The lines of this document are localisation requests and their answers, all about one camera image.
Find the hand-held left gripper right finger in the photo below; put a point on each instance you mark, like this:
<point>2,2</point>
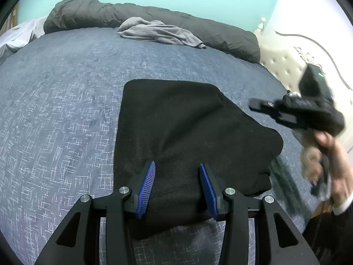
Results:
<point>208,190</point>

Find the black pants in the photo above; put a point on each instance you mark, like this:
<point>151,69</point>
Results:
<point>179,121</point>

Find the person's right hand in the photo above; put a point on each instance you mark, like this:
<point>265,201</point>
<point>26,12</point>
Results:
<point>342,176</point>

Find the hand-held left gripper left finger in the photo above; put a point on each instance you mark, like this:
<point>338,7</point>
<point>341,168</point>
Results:
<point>147,187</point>

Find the grey ribbed garment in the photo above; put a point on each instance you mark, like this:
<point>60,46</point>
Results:
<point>154,31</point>

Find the white bed sheet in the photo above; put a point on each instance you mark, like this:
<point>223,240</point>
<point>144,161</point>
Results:
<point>19,36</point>

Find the person's right forearm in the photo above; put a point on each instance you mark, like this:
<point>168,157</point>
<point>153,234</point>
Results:
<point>331,237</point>

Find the dark grey rolled duvet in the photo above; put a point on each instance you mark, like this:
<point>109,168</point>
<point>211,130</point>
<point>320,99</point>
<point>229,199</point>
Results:
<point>82,13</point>

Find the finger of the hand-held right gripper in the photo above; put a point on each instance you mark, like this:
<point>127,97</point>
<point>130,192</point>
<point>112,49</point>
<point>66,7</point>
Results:
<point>263,107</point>

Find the cream tufted headboard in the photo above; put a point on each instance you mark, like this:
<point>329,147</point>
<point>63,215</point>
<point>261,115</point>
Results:
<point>284,60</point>

